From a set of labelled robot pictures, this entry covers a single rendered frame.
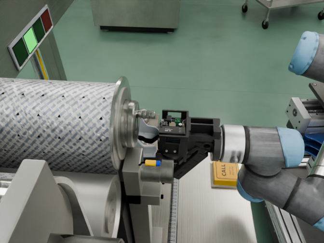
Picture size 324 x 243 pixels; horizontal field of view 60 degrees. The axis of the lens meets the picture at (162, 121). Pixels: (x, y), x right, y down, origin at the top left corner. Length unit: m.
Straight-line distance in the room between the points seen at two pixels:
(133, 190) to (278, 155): 0.27
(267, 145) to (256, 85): 2.19
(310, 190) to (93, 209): 0.42
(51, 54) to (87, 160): 1.01
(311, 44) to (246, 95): 1.77
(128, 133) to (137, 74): 2.32
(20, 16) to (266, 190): 0.73
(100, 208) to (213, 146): 0.25
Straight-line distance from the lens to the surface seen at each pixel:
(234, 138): 0.53
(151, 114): 0.45
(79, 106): 0.41
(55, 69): 1.45
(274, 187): 0.62
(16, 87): 0.46
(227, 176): 0.80
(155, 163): 0.41
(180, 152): 0.53
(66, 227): 0.29
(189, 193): 0.78
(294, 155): 0.57
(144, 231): 0.64
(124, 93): 0.43
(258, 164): 0.57
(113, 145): 0.39
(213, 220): 0.75
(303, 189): 0.63
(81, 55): 3.12
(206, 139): 0.53
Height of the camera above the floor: 1.57
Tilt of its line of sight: 45 degrees down
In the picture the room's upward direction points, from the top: straight up
